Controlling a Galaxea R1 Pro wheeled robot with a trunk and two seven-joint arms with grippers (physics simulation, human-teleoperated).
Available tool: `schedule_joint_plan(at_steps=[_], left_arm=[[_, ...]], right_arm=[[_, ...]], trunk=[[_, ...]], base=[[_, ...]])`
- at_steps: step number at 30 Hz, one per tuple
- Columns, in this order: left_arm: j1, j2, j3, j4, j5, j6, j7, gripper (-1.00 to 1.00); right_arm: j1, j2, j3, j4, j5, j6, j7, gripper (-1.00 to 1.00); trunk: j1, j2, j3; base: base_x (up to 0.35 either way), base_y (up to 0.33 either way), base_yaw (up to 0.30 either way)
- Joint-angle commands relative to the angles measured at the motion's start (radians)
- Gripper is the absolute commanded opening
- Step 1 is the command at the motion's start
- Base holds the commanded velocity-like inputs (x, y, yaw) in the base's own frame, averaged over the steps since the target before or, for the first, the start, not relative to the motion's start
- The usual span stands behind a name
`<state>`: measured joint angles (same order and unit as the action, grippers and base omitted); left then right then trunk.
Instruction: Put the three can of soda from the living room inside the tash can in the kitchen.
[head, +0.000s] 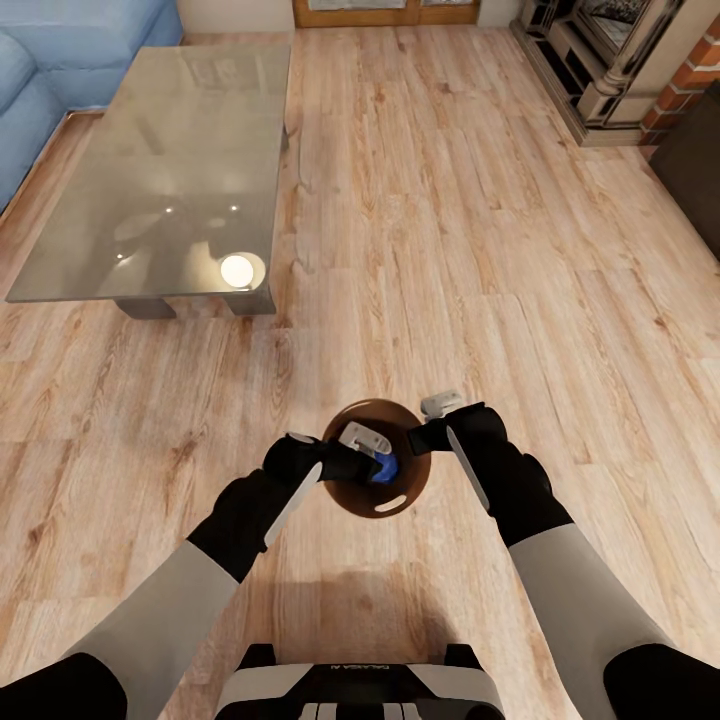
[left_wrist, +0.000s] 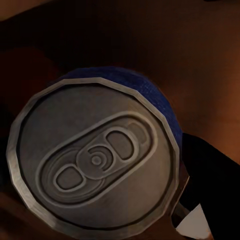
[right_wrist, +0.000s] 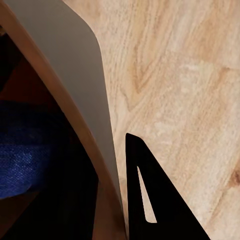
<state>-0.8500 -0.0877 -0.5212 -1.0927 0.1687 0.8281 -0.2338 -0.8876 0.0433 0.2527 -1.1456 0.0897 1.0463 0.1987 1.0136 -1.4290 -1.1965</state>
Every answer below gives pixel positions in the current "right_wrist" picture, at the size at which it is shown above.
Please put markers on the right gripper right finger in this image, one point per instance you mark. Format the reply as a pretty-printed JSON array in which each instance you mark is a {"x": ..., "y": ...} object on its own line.
[{"x": 175, "y": 220}]

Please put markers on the trash can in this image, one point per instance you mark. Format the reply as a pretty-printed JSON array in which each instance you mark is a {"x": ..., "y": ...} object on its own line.
[{"x": 65, "y": 53}]

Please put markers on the can of soda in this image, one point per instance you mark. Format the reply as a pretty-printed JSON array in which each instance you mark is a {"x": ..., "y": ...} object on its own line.
[
  {"x": 34, "y": 144},
  {"x": 25, "y": 86}
]

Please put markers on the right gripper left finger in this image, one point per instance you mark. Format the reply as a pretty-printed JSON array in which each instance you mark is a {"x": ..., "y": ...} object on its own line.
[{"x": 65, "y": 208}]

